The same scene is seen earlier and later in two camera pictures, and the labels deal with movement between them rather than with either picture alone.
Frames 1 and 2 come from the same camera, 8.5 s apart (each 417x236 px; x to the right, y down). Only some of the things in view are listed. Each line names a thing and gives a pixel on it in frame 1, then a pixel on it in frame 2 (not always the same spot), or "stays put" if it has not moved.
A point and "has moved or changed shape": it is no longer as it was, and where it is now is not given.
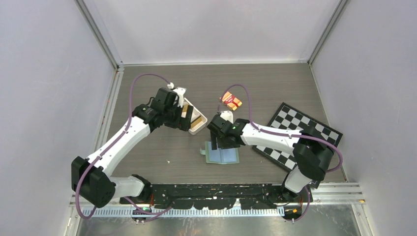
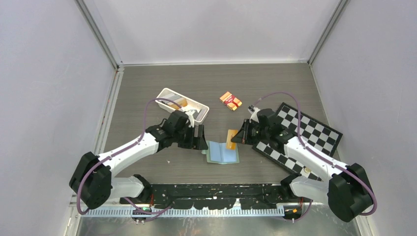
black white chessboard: [287, 117] stays put
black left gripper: [183, 123] → [201, 141]
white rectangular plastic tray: [198, 120] has moved or changed shape
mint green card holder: [221, 156] stays put
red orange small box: [231, 101] stays put
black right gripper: [220, 144] → [240, 137]
